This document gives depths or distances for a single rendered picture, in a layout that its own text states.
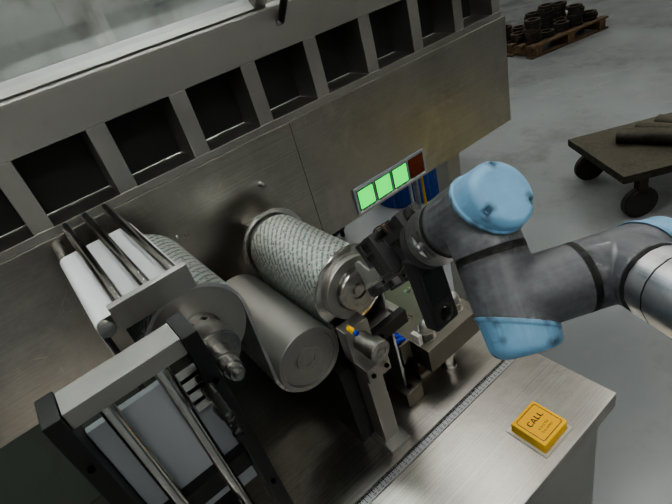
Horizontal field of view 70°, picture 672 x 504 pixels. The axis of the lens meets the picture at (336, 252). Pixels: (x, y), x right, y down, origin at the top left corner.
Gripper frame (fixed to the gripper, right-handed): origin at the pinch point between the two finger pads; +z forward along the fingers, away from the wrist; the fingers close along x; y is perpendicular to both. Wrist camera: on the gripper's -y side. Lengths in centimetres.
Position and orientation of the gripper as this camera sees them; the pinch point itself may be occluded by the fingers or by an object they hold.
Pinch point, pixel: (378, 287)
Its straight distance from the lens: 79.0
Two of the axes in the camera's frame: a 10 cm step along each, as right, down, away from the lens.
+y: -5.8, -8.1, 0.6
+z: -3.0, 2.9, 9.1
